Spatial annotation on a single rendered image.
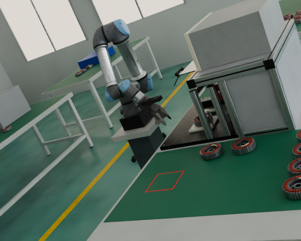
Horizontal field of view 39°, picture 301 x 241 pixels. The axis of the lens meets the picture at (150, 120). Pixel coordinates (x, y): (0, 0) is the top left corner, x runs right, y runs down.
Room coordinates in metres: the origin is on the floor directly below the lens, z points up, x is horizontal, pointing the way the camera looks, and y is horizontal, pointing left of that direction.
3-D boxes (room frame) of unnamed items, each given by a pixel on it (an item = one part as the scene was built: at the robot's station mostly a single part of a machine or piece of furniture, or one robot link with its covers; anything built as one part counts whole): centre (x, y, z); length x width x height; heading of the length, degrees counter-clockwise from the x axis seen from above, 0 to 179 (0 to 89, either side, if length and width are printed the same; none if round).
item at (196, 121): (2.27, -0.28, 0.80); 0.11 x 0.11 x 0.04
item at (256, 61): (2.20, -0.61, 1.09); 0.68 x 0.44 x 0.05; 146
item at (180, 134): (2.37, -0.36, 0.76); 0.64 x 0.47 x 0.02; 146
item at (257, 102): (1.88, -0.50, 0.91); 0.28 x 0.03 x 0.32; 56
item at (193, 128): (2.27, -0.28, 0.78); 0.15 x 0.15 x 0.01; 56
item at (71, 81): (6.52, 0.37, 0.38); 1.90 x 0.90 x 0.75; 146
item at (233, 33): (2.18, -0.61, 1.22); 0.44 x 0.39 x 0.20; 146
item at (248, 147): (1.82, -0.36, 0.77); 0.11 x 0.11 x 0.04
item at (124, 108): (2.87, 0.08, 0.89); 0.15 x 0.15 x 0.10
